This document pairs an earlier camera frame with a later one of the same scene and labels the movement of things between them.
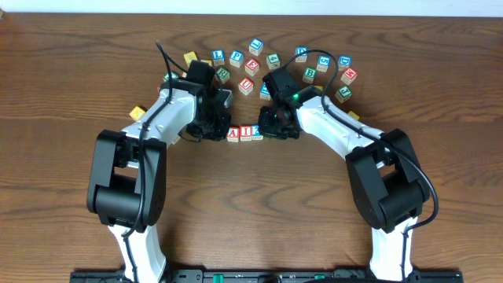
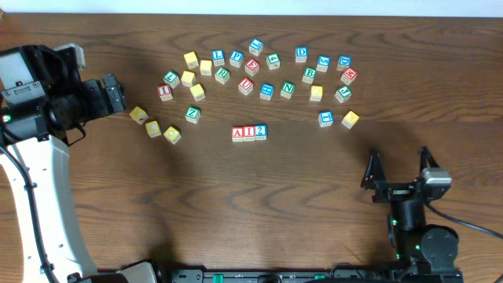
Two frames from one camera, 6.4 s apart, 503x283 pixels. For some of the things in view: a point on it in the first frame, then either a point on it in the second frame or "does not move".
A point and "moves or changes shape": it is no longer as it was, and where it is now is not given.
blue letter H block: x=264 y=92 does not move
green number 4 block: x=273 y=60 does not move
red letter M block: x=349 y=76 does not move
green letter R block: x=223 y=74 does not move
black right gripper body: x=271 y=124 -> x=394 y=192
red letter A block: x=233 y=134 moves or changes shape
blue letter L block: x=218 y=57 does not move
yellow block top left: x=189 y=56 does not move
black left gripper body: x=213 y=124 -> x=92 y=103
